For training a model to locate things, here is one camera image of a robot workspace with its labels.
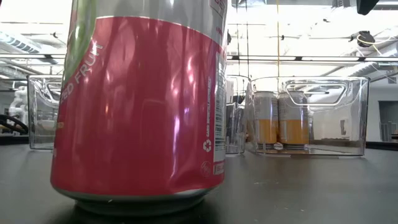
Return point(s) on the clear plastic bin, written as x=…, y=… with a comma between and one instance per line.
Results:
x=237, y=130
x=40, y=124
x=335, y=133

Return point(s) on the pink and white soda can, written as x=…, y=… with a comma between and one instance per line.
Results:
x=140, y=109

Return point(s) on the orange and white soda can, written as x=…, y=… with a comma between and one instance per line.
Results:
x=265, y=124
x=293, y=124

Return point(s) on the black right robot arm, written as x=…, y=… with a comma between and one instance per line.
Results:
x=367, y=6

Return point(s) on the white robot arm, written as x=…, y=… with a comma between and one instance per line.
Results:
x=18, y=104

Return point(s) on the long ceiling light strip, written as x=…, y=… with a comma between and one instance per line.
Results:
x=311, y=58

